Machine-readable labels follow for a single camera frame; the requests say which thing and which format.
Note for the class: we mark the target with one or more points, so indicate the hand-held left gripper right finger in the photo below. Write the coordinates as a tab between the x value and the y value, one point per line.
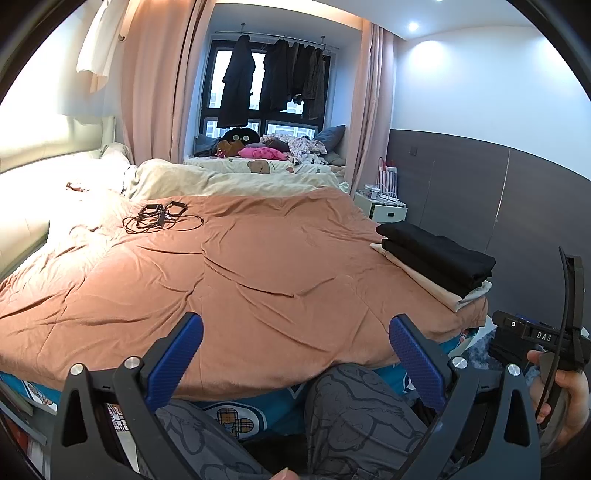
415	362

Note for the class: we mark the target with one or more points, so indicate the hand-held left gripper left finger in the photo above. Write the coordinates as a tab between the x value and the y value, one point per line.
178	360

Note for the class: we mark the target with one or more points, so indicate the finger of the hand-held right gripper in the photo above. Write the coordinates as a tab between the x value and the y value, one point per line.
508	325

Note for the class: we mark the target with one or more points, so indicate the black long-sleeve shirt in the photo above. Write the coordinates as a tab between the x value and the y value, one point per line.
434	247

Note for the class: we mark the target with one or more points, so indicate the person's right hand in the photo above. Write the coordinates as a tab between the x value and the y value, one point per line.
575	397

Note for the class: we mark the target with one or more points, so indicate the person's left hand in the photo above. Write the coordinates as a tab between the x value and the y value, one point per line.
286	474

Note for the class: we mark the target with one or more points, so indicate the grey shaggy rug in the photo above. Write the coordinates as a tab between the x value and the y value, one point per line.
480	344

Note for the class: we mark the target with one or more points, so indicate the person's right leg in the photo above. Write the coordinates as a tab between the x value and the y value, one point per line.
360	415

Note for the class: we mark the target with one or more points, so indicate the person's leg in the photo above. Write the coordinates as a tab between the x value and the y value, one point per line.
360	415
203	443

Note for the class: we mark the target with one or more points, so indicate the beige folded cloth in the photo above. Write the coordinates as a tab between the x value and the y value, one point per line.
429	286

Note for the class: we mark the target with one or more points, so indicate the folded black garment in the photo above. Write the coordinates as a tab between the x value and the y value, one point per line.
443	279

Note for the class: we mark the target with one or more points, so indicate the person's left leg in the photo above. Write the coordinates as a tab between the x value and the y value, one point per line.
203	443

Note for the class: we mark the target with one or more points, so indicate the orange-brown blanket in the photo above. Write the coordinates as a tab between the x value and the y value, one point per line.
254	286

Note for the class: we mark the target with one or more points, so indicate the blue cartoon bed sheet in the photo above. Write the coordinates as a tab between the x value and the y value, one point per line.
272	415

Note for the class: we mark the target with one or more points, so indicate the white nightstand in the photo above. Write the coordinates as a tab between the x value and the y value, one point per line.
383	213

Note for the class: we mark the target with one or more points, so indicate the white power strip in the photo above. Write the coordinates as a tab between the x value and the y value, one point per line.
392	199

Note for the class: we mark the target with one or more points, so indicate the small white container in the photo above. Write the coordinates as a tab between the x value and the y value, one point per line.
371	191

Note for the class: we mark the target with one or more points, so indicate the beige blanket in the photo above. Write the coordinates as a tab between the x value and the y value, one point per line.
221	177

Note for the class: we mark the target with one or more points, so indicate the small brown object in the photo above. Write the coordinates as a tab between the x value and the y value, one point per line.
76	186

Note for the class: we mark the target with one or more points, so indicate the white pillow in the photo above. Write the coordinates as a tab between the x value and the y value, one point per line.
115	164

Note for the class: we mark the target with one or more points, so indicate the cream bear-print bedding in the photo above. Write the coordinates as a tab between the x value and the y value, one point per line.
258	167

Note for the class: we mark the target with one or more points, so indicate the brown plush toy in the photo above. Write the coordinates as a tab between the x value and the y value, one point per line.
227	148

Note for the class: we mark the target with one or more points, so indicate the cream padded headboard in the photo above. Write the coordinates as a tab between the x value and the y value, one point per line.
32	184

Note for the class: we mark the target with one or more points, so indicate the black plush toy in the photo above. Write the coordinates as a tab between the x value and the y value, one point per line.
240	136

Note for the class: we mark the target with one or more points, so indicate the grey-blue pillow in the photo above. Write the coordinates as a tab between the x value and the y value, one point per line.
330	138

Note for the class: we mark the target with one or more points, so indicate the black framed window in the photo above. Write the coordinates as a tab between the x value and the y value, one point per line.
258	117

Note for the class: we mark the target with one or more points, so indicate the pink curtain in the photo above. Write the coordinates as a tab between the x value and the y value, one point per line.
369	106
157	83

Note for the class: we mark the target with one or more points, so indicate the dark hanging coat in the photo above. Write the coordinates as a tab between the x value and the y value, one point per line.
238	83

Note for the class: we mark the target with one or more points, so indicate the brown patterned hanging garment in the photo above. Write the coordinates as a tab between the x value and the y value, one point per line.
316	83

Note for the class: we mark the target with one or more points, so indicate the black hanging jacket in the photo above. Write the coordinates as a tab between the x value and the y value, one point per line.
277	74

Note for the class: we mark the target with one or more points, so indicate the dark grey hanging garment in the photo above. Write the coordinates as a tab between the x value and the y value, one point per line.
299	74

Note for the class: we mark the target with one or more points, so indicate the recessed ceiling light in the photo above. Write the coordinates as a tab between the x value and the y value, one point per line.
412	26

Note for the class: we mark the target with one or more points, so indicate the white hanging garment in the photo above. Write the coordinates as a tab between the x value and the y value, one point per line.
99	41

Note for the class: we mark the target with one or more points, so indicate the metal clothes rail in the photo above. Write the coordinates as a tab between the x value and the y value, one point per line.
277	38

